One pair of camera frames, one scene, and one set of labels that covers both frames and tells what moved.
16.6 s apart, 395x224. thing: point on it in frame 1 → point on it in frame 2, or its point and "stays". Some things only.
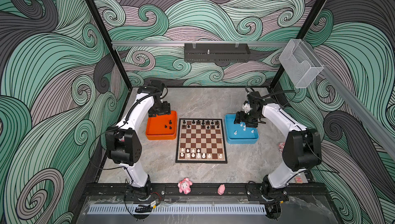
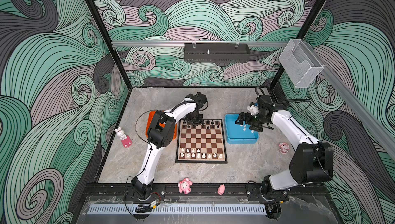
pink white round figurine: (281, 147) stays
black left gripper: (166, 110) → (199, 122)
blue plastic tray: (239, 133) stays
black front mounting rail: (207, 191) stays
